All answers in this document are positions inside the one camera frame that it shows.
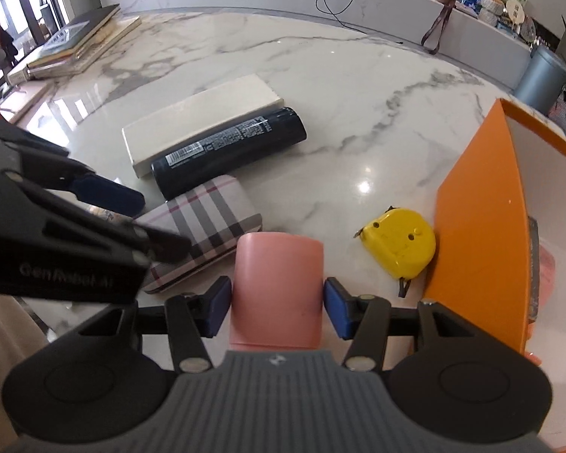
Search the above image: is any pink woven bag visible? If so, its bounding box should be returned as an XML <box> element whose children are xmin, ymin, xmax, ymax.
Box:
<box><xmin>549</xmin><ymin>89</ymin><xmax>566</xmax><ymax>128</ymax></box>

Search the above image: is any plaid zip case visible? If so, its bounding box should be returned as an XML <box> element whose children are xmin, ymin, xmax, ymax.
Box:
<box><xmin>132</xmin><ymin>174</ymin><xmax>264</xmax><ymax>296</ymax></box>

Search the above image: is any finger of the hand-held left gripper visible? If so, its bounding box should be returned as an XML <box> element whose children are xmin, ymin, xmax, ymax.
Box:
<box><xmin>0</xmin><ymin>167</ymin><xmax>192</xmax><ymax>265</ymax></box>
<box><xmin>0</xmin><ymin>113</ymin><xmax>146</xmax><ymax>218</ymax></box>

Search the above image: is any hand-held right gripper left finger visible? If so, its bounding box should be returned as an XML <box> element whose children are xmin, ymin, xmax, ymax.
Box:
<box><xmin>78</xmin><ymin>276</ymin><xmax>233</xmax><ymax>373</ymax></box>

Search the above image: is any pink cylinder case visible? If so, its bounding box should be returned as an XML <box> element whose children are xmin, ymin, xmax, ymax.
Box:
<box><xmin>229</xmin><ymin>232</ymin><xmax>326</xmax><ymax>353</ymax></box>

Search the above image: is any black cable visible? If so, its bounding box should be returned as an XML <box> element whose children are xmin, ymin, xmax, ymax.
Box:
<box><xmin>314</xmin><ymin>0</ymin><xmax>403</xmax><ymax>46</ymax></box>

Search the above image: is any grey blue trash can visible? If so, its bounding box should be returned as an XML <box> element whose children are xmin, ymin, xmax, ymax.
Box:
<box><xmin>514</xmin><ymin>45</ymin><xmax>566</xmax><ymax>115</ymax></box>

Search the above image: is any long white box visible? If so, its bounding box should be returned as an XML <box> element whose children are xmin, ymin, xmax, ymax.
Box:
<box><xmin>122</xmin><ymin>74</ymin><xmax>285</xmax><ymax>179</ymax></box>

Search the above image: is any dark cover book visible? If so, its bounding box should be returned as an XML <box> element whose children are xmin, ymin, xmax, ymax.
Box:
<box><xmin>26</xmin><ymin>4</ymin><xmax>122</xmax><ymax>69</ymax></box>

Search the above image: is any light wooden board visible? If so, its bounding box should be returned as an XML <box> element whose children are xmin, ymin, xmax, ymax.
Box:
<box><xmin>0</xmin><ymin>80</ymin><xmax>55</xmax><ymax>124</ymax></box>

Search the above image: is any dark blue bottle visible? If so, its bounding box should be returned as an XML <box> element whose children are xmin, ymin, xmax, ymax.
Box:
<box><xmin>151</xmin><ymin>107</ymin><xmax>308</xmax><ymax>201</ymax></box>

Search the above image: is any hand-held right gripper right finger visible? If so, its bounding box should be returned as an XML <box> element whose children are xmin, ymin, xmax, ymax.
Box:
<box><xmin>324</xmin><ymin>277</ymin><xmax>524</xmax><ymax>371</ymax></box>

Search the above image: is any stack of books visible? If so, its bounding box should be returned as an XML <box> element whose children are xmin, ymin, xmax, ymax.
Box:
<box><xmin>28</xmin><ymin>14</ymin><xmax>142</xmax><ymax>81</ymax></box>

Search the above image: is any decorative plate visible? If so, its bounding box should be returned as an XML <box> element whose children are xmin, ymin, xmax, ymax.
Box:
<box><xmin>519</xmin><ymin>16</ymin><xmax>538</xmax><ymax>43</ymax></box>

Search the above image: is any yellow tape measure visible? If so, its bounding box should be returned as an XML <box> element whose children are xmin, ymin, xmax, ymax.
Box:
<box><xmin>353</xmin><ymin>206</ymin><xmax>437</xmax><ymax>299</ymax></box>

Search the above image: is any orange cardboard box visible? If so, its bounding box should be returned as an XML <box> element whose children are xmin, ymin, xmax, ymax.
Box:
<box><xmin>421</xmin><ymin>98</ymin><xmax>566</xmax><ymax>370</ymax></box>

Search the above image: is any white round fan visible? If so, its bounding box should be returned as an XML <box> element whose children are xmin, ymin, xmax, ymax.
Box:
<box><xmin>504</xmin><ymin>0</ymin><xmax>527</xmax><ymax>27</ymax></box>

